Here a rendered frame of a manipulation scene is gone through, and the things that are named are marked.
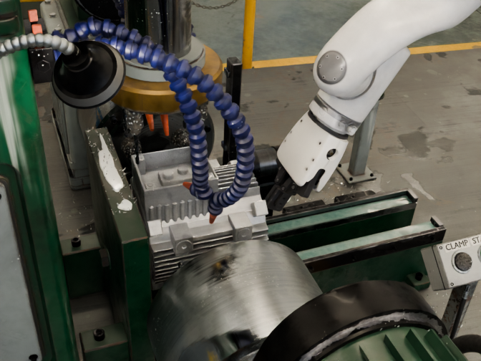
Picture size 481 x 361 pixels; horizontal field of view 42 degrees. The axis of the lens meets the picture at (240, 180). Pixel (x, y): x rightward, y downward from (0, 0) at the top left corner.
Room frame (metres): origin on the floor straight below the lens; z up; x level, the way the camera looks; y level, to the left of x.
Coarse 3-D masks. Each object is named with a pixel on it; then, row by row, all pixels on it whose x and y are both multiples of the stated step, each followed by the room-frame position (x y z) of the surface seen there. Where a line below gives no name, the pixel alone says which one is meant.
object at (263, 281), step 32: (224, 256) 0.61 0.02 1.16; (256, 256) 0.61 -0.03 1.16; (288, 256) 0.64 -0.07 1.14; (160, 288) 0.59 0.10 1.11; (192, 288) 0.57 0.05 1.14; (224, 288) 0.55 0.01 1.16; (256, 288) 0.55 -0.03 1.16; (288, 288) 0.56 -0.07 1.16; (160, 320) 0.55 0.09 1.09; (192, 320) 0.52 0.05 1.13; (224, 320) 0.51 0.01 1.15; (256, 320) 0.50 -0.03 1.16; (160, 352) 0.52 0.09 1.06; (192, 352) 0.48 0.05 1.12; (224, 352) 0.47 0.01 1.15; (256, 352) 0.47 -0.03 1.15
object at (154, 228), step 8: (232, 160) 0.93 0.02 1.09; (264, 200) 0.82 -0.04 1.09; (256, 208) 0.81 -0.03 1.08; (264, 208) 0.81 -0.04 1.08; (256, 216) 0.80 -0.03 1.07; (152, 224) 0.75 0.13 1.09; (160, 224) 0.75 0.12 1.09; (152, 232) 0.74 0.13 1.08; (160, 232) 0.74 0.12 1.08; (152, 280) 0.74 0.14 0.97; (152, 288) 0.73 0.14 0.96
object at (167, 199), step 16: (144, 160) 0.84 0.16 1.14; (160, 160) 0.87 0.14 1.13; (176, 160) 0.87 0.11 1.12; (208, 160) 0.85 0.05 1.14; (144, 176) 0.83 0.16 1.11; (160, 176) 0.82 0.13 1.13; (176, 176) 0.82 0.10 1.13; (144, 192) 0.76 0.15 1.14; (160, 192) 0.77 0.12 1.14; (176, 192) 0.78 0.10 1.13; (144, 208) 0.77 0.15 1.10; (160, 208) 0.76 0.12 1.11; (176, 208) 0.77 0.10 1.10; (192, 208) 0.79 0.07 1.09
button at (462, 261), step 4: (460, 252) 0.74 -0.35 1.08; (464, 252) 0.74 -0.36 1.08; (456, 256) 0.73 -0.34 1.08; (460, 256) 0.73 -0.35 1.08; (464, 256) 0.73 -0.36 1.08; (468, 256) 0.73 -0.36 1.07; (456, 260) 0.72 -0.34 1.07; (460, 260) 0.73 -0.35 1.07; (464, 260) 0.73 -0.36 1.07; (468, 260) 0.73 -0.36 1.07; (456, 264) 0.72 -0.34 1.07; (460, 264) 0.72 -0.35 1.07; (464, 264) 0.72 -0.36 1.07; (468, 264) 0.72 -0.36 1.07; (460, 268) 0.72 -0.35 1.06; (464, 268) 0.72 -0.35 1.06; (468, 268) 0.72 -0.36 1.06
